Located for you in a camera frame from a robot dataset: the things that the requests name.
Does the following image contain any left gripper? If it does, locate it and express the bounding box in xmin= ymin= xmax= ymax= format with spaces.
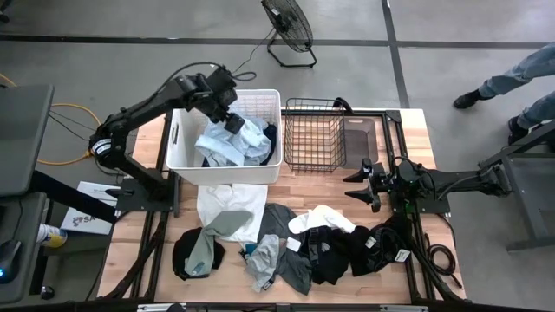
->
xmin=199 ymin=64 xmax=246 ymax=134

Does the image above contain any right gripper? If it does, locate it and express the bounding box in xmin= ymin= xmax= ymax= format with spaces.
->
xmin=342 ymin=158 xmax=394 ymax=213

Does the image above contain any white sock black logo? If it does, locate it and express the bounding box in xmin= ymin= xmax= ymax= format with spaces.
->
xmin=287 ymin=204 xmax=357 ymax=236

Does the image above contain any light blue patterned cloth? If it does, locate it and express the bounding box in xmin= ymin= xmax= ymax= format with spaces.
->
xmin=193 ymin=115 xmax=273 ymax=169

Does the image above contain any navy dotted cloth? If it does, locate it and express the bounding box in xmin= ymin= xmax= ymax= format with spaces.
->
xmin=258 ymin=123 xmax=278 ymax=166

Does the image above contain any black wire basket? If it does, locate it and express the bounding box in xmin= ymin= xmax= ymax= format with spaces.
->
xmin=284 ymin=97 xmax=348 ymax=173

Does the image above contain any black knit beanie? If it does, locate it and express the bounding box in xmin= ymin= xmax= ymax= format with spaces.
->
xmin=344 ymin=224 xmax=382 ymax=278

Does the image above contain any dark grey shirt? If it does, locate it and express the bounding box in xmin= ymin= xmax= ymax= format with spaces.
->
xmin=256 ymin=202 xmax=314 ymax=296

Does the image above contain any white t-shirt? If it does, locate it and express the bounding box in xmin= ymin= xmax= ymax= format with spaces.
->
xmin=196 ymin=183 xmax=269 ymax=244

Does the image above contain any light grey cloth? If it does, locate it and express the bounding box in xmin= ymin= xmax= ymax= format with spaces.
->
xmin=244 ymin=233 xmax=282 ymax=292

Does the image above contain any grey knit sock blue toe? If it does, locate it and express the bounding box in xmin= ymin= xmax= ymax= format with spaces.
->
xmin=238 ymin=242 xmax=261 ymax=261

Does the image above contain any sage grey long sock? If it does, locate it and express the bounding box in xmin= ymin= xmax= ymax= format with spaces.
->
xmin=183 ymin=210 xmax=255 ymax=279

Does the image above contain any black round cloth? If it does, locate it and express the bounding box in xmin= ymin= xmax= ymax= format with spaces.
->
xmin=172 ymin=226 xmax=227 ymax=281

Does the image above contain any grey felt storage bin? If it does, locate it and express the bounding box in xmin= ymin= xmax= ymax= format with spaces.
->
xmin=341 ymin=115 xmax=379 ymax=171

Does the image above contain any white plastic laundry basket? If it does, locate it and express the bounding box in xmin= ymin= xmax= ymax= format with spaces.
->
xmin=166 ymin=88 xmax=284 ymax=186

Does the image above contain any black floor fan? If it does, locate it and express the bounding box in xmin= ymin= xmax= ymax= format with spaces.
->
xmin=260 ymin=0 xmax=318 ymax=69

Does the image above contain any black diagonal bar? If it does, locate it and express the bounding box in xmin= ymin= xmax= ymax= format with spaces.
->
xmin=28 ymin=170 xmax=119 ymax=224

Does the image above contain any person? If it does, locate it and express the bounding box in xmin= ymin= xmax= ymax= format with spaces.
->
xmin=452 ymin=42 xmax=555 ymax=146

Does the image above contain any dark grey monitor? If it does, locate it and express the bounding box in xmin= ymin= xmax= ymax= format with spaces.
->
xmin=0 ymin=83 xmax=56 ymax=198

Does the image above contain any yellow white can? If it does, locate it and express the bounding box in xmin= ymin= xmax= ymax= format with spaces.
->
xmin=36 ymin=222 xmax=69 ymax=250

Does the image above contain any grey side desk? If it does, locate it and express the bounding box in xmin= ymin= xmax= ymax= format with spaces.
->
xmin=0 ymin=192 xmax=49 ymax=305

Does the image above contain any black computer mouse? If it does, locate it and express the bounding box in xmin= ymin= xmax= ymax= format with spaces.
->
xmin=0 ymin=238 xmax=23 ymax=286

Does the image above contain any black fan cable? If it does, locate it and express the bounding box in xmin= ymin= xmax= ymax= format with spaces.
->
xmin=232 ymin=26 xmax=278 ymax=75

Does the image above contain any coiled black cable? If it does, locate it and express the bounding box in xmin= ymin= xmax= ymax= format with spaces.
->
xmin=423 ymin=232 xmax=464 ymax=290

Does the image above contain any silver metal bracket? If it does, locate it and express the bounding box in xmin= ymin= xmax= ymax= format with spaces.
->
xmin=379 ymin=304 xmax=429 ymax=312
xmin=136 ymin=302 xmax=187 ymax=312

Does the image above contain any grey metal table frame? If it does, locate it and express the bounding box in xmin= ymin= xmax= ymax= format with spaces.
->
xmin=478 ymin=120 xmax=555 ymax=253

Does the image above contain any yellow power cable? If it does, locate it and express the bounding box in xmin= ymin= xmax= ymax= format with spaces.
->
xmin=0 ymin=72 xmax=105 ymax=167

